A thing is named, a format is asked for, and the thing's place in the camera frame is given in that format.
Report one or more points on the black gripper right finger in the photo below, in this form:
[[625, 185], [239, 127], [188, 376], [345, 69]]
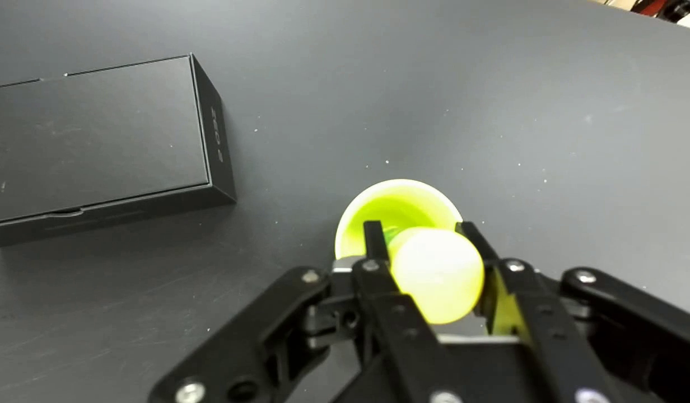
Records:
[[584, 337]]

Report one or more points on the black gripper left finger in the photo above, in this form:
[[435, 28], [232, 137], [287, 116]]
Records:
[[324, 337]]

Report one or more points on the lime green mug cup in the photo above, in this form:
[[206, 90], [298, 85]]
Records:
[[397, 202]]

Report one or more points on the black rectangular cardboard box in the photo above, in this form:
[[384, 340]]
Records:
[[99, 142]]

